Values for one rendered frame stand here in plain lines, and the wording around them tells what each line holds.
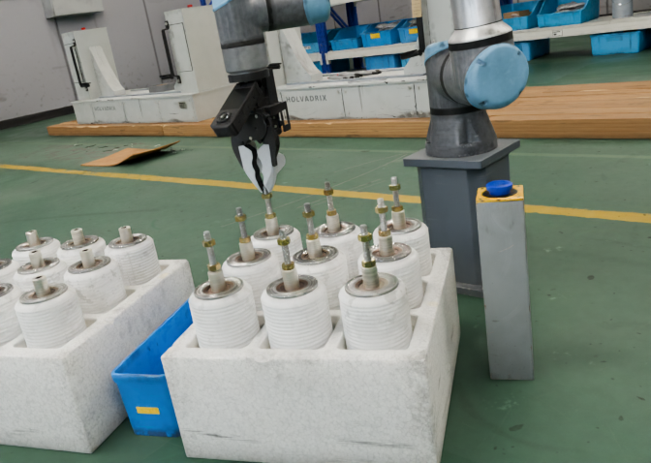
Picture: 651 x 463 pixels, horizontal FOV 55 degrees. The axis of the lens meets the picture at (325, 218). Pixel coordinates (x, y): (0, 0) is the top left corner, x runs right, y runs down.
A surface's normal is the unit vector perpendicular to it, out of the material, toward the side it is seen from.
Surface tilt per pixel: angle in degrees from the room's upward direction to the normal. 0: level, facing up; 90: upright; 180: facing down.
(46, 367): 90
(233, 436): 90
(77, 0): 90
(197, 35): 90
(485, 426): 0
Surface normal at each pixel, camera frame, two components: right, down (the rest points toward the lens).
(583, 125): -0.64, 0.33
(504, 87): 0.25, 0.39
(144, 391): -0.27, 0.36
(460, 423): -0.15, -0.94
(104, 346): 0.94, -0.04
